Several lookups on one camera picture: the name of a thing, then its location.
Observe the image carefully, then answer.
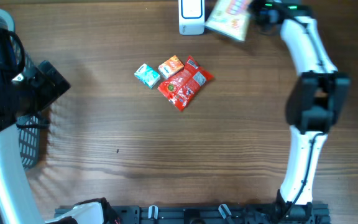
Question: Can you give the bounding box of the teal tissue pack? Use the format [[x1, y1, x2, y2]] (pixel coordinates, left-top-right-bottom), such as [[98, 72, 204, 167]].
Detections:
[[134, 63, 161, 89]]

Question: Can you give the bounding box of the orange tissue pack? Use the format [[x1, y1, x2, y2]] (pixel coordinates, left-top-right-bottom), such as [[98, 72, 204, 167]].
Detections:
[[158, 55, 184, 79]]

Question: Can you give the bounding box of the red snack packet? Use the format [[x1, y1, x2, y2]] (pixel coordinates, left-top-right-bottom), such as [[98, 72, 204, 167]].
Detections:
[[158, 55, 214, 111]]

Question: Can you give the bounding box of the yellow white snack bag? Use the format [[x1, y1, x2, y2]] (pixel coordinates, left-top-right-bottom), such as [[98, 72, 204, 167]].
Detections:
[[205, 0, 251, 42]]

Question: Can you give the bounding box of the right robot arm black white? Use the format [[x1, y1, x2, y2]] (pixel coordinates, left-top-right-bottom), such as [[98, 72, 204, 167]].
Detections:
[[244, 1, 351, 223]]

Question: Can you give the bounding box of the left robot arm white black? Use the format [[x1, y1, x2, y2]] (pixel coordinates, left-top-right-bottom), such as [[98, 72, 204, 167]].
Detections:
[[0, 28, 70, 223]]

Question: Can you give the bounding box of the white barcode scanner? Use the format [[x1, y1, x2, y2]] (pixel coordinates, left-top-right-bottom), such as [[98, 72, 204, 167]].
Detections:
[[178, 0, 206, 35]]

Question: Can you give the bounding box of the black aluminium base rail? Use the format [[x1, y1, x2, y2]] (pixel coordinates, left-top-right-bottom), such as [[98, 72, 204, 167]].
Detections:
[[53, 203, 331, 224]]

